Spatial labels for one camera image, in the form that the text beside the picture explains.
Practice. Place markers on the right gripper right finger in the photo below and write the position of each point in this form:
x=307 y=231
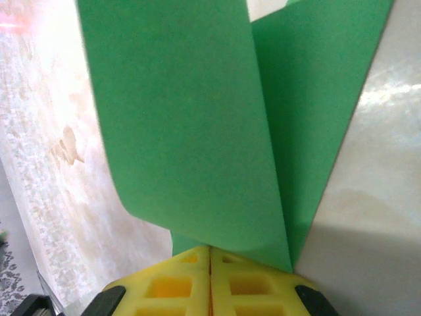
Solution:
x=256 y=289

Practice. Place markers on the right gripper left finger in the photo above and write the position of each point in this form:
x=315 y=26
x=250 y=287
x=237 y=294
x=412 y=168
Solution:
x=164 y=286

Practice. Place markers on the green paper sheet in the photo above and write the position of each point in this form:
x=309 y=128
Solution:
x=181 y=131

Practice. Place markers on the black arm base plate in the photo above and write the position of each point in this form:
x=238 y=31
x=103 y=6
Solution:
x=36 y=306

